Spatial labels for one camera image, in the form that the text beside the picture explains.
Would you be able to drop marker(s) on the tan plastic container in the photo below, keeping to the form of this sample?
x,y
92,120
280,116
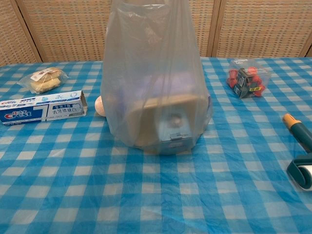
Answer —
x,y
143,117

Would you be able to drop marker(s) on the green lint roller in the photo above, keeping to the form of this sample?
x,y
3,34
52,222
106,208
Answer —
x,y
298,146

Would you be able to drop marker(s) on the pink ball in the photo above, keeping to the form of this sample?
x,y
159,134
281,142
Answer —
x,y
100,107

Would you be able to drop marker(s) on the woven rattan folding screen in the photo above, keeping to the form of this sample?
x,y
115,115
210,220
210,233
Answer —
x,y
61,29

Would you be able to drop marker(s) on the translucent blue plastic bag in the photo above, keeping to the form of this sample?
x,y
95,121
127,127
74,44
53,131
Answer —
x,y
156,73

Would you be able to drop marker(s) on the packaged bread in clear wrapper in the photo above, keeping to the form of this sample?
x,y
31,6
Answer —
x,y
44,79

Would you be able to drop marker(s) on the purple soft pack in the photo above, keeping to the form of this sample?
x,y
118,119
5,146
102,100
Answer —
x,y
170,83

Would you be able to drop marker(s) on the clear box of red items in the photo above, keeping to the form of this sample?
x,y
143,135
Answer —
x,y
247,81

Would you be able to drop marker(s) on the Crest toothpaste box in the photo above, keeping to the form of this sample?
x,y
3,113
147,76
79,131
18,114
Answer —
x,y
41,108

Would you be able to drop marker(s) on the small blue carton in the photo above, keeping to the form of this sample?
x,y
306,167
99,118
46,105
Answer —
x,y
174,129

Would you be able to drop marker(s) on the blue checkered tablecloth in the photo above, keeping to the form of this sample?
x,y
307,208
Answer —
x,y
156,185

